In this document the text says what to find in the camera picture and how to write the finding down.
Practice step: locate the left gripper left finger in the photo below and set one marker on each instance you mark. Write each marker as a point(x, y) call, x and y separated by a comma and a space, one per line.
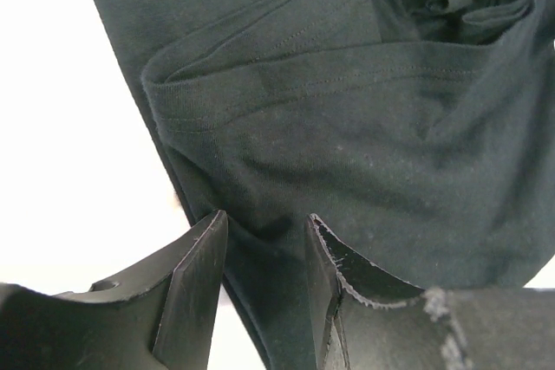
point(158, 313)

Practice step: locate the black t-shirt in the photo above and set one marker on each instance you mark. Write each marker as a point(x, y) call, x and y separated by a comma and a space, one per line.
point(420, 131)

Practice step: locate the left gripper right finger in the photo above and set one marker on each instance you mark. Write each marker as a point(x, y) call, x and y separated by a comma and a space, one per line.
point(362, 317)

